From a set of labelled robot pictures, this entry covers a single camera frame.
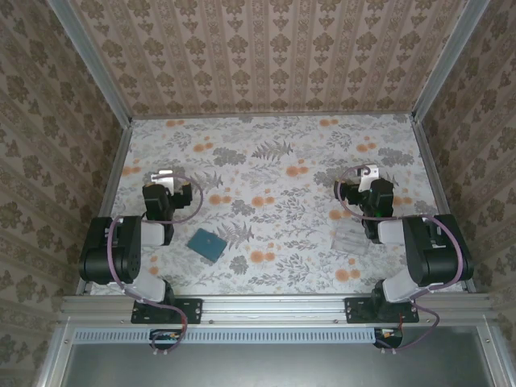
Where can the teal card holder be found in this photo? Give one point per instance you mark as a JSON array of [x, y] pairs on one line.
[[207, 244]]

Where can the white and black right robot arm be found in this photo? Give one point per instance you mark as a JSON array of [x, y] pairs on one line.
[[435, 254]]

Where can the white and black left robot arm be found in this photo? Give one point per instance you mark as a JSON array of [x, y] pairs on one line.
[[109, 250]]

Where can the floral patterned table cover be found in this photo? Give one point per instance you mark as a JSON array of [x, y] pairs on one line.
[[363, 133]]

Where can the black connector box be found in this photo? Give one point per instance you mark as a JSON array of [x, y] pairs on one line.
[[389, 336], [165, 336]]

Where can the grey metal panel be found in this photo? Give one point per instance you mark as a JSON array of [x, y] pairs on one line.
[[274, 367]]

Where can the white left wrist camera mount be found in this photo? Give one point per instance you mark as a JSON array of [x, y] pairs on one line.
[[163, 177]]

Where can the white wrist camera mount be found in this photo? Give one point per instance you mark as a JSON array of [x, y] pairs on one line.
[[163, 177], [369, 175]]

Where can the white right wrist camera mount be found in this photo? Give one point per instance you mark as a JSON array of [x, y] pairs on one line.
[[369, 175]]

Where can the aluminium side rail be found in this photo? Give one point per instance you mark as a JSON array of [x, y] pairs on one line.
[[436, 181], [107, 201]]

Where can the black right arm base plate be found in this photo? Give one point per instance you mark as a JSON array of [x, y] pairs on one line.
[[356, 310]]

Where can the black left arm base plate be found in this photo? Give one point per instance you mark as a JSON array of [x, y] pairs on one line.
[[189, 310]]

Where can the aluminium mounting rail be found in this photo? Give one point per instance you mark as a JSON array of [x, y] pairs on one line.
[[274, 308]]

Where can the aluminium corner post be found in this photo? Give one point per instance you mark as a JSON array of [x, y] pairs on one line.
[[448, 60], [94, 60]]

